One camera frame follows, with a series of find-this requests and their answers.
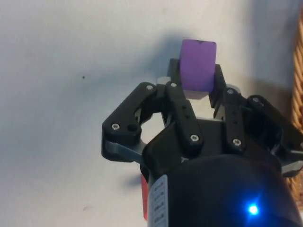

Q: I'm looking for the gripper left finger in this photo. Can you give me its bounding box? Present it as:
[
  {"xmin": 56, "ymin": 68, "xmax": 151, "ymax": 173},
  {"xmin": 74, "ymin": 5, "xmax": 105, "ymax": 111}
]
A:
[{"xmin": 101, "ymin": 58, "xmax": 205, "ymax": 164}]

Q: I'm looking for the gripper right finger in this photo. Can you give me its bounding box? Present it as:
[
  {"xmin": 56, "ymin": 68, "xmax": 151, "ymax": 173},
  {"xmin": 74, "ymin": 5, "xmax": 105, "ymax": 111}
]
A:
[{"xmin": 208, "ymin": 63, "xmax": 303, "ymax": 178}]

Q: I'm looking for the purple triangular block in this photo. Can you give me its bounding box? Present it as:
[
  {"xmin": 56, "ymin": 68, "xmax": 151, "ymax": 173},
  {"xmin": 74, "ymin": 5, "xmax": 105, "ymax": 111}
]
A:
[{"xmin": 179, "ymin": 39, "xmax": 217, "ymax": 100}]

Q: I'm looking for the brown wicker basket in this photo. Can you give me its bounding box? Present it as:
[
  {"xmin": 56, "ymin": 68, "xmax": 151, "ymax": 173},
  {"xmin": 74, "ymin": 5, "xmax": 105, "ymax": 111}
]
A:
[{"xmin": 285, "ymin": 0, "xmax": 303, "ymax": 204}]

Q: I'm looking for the red cylinder block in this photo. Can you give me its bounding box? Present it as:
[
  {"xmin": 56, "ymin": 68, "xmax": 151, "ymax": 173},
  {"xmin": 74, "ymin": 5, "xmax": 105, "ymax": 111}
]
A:
[{"xmin": 140, "ymin": 175, "xmax": 150, "ymax": 221}]

